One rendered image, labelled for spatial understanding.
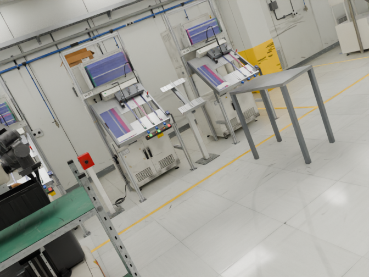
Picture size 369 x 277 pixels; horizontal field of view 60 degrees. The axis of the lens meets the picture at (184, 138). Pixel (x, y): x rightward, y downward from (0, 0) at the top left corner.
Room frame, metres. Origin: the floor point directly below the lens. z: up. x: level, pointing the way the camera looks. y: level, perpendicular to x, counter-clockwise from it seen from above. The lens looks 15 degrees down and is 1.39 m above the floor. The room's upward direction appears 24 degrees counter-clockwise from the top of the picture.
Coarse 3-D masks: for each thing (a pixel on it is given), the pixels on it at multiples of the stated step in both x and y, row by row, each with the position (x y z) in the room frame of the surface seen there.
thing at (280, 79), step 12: (288, 72) 2.98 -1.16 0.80; (300, 72) 2.79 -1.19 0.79; (312, 72) 2.86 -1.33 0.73; (252, 84) 3.17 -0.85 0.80; (264, 84) 2.92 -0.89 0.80; (276, 84) 2.71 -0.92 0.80; (312, 84) 2.88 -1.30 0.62; (264, 96) 3.44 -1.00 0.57; (288, 96) 2.67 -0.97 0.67; (240, 108) 3.25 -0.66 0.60; (288, 108) 2.68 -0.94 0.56; (324, 108) 2.87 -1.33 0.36; (240, 120) 3.26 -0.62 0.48; (324, 120) 2.87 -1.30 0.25; (276, 132) 3.44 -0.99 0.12; (300, 132) 2.67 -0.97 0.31; (252, 144) 3.24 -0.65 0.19; (300, 144) 2.68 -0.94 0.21
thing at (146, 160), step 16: (160, 128) 4.01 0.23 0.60; (128, 144) 3.84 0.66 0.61; (144, 144) 3.90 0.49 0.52; (160, 144) 3.97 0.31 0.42; (112, 160) 4.33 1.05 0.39; (128, 160) 3.80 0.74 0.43; (144, 160) 3.87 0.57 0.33; (160, 160) 3.95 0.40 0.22; (176, 160) 4.01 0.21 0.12; (144, 176) 3.84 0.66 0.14
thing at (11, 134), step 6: (0, 126) 1.46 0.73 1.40; (6, 126) 1.46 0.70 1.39; (0, 132) 1.45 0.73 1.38; (6, 132) 1.43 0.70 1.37; (12, 132) 1.43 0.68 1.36; (0, 138) 1.41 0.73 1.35; (6, 138) 1.41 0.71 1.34; (12, 138) 1.42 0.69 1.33; (18, 138) 1.46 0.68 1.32; (6, 144) 1.41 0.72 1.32
